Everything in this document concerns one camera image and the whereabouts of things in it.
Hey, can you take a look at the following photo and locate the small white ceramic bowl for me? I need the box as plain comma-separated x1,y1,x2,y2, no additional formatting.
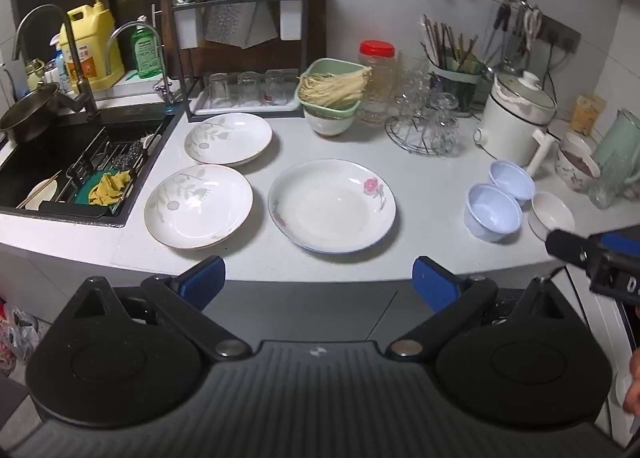
528,192,575,241

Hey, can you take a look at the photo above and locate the pale blue bowl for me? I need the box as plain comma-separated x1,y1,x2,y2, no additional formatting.
463,183,523,243
488,160,536,208

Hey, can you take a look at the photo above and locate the leaf pattern plate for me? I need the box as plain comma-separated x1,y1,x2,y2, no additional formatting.
144,165,254,250
184,113,272,167

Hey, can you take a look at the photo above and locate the pink flower white plate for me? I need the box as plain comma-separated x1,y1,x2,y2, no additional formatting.
267,159,397,255

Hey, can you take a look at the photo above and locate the black kitchen faucet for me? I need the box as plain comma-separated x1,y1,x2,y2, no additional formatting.
10,2,104,125

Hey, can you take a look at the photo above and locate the person's right hand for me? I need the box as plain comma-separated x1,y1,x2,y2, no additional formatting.
623,348,640,417

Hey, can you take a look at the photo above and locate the textured glass tumbler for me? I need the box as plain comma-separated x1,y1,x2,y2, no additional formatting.
588,152,630,210

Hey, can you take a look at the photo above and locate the floral bowl with beans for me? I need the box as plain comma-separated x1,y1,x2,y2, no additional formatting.
554,147,600,193

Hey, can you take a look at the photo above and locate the white bowl behind floral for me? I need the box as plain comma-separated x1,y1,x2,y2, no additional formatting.
560,130,593,156

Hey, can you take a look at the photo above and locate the mint green kettle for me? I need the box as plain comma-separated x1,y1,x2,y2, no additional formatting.
593,108,639,194

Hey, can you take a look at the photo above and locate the yellow dish cloth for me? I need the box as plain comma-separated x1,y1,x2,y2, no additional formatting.
88,171,131,206

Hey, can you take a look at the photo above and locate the orange snack packet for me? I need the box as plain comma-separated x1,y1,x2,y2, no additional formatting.
570,94,606,135

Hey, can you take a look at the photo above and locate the black sink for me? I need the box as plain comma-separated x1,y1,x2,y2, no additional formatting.
1,103,182,227

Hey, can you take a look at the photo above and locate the white electric cooking pot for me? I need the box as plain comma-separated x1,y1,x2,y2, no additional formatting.
473,70,558,177

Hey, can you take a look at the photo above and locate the upturned crystal glass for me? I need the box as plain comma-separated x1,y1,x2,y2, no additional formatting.
428,92,459,157

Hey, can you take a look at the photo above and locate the red lid glass jar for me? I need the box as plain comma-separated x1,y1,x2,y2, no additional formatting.
358,39,396,127

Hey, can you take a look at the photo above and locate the chrome water tap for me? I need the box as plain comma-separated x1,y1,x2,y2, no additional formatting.
105,15,176,104

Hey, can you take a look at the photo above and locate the white bowl under colander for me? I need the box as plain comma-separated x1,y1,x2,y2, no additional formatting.
304,110,355,137

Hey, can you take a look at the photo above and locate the green chopstick holder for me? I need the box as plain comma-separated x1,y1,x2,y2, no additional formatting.
420,14,484,114

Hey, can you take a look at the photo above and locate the black frying pan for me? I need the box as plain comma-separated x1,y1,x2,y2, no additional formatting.
1,82,85,144

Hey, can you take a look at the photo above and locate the dry noodles bundle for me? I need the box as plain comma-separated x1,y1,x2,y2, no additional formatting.
298,67,372,110

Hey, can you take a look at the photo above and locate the green dish soap bottle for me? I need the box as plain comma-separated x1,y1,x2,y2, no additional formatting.
130,15,162,79

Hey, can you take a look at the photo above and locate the green colander basket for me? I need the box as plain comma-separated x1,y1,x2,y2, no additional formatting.
295,58,372,118

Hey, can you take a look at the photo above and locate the cleaver knife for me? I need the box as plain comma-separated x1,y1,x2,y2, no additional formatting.
204,0,277,49

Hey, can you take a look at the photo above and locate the black knife rack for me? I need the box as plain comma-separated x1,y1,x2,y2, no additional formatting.
163,0,309,119

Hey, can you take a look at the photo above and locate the yellow detergent jug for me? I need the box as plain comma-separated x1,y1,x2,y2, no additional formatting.
67,0,125,91

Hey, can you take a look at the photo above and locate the wire glass rack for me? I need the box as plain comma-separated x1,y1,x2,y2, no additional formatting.
384,90,461,157

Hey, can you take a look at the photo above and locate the wall power strip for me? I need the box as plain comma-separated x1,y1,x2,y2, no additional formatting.
526,13,582,53

